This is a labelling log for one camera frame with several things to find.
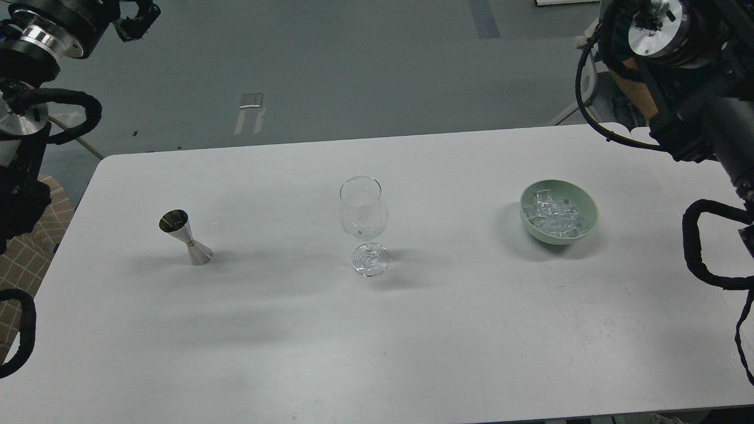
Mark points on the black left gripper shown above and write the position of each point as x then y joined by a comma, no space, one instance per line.
86,21

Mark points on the steel double jigger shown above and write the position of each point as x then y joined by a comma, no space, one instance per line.
176,223

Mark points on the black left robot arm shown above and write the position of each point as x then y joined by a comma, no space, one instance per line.
35,211

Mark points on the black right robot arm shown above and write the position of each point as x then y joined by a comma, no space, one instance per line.
695,60

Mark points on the clear wine glass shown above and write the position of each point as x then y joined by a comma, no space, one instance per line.
363,215

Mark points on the clear ice cubes pile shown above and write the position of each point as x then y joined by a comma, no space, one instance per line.
560,218

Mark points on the checkered beige cushion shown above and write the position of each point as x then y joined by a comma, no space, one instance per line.
27,258

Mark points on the green bowl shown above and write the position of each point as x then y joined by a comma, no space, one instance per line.
561,189

